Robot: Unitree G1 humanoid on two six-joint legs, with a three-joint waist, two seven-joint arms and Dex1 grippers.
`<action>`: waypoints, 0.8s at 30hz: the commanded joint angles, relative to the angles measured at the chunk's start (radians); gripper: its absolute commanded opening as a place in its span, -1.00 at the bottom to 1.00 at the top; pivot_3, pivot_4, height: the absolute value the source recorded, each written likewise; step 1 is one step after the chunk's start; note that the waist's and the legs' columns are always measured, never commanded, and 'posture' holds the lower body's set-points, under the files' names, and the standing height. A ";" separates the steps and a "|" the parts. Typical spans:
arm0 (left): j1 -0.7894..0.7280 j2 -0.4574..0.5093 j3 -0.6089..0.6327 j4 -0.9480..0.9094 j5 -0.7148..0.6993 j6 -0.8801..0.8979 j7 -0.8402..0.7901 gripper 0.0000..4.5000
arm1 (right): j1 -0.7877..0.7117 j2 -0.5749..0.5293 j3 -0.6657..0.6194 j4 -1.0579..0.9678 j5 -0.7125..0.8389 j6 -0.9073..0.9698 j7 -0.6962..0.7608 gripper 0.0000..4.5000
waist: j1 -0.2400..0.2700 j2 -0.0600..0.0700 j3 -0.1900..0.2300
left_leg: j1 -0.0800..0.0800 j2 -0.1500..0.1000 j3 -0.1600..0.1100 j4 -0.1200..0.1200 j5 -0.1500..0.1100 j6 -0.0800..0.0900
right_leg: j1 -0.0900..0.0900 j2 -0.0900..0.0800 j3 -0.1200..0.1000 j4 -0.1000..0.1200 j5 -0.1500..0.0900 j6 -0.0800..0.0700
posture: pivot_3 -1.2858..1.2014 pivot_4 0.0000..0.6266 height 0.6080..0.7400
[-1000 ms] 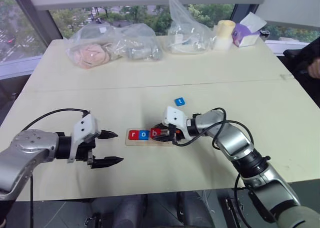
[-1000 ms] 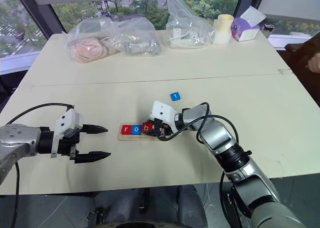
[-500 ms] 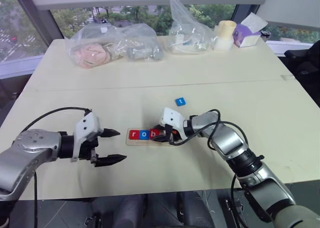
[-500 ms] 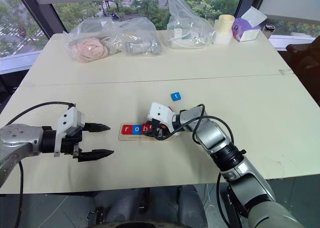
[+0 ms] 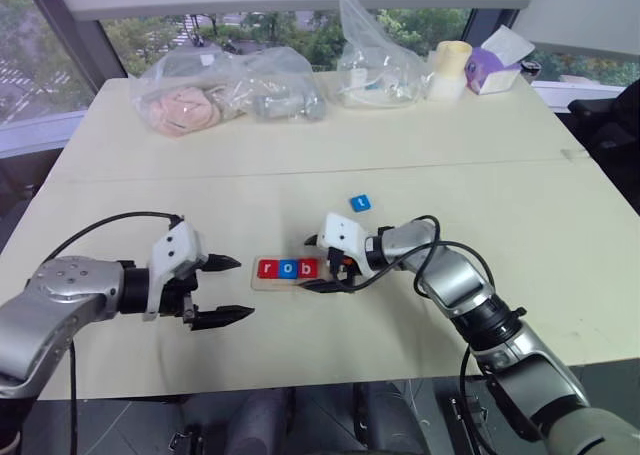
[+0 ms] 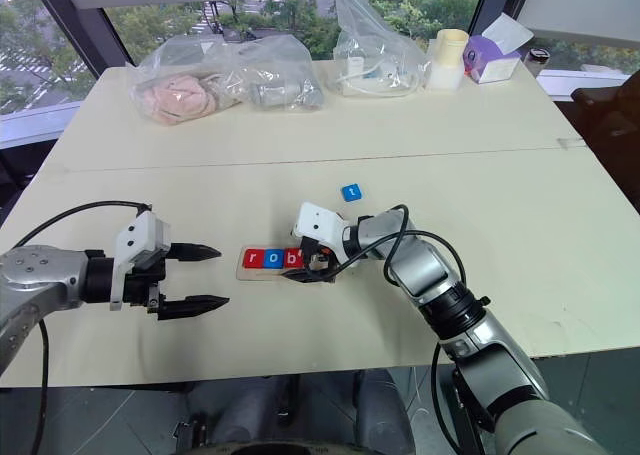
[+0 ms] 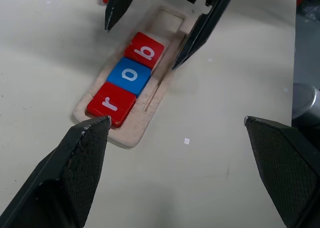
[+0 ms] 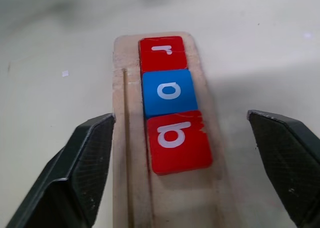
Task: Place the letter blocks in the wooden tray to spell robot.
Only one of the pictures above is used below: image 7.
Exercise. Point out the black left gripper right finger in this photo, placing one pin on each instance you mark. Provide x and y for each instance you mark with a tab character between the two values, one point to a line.
290	168

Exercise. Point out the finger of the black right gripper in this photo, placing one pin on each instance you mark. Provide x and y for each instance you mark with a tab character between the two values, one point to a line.
120	5

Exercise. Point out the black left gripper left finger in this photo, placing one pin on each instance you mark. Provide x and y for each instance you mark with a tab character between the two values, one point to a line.
62	178

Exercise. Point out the red letter block b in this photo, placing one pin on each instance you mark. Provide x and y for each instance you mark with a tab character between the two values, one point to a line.
145	50

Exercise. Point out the silver robot body part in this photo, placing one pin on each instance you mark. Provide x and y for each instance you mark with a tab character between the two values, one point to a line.
306	102

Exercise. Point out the blue letter block o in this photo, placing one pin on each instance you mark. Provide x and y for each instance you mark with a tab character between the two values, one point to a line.
128	75

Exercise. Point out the red letter block r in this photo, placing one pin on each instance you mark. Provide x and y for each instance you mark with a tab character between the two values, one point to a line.
112	104

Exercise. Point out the light wooden letter tray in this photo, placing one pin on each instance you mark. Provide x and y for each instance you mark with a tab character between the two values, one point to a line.
152	105

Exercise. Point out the small white paper scrap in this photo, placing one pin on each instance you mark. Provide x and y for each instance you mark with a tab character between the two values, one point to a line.
186	141

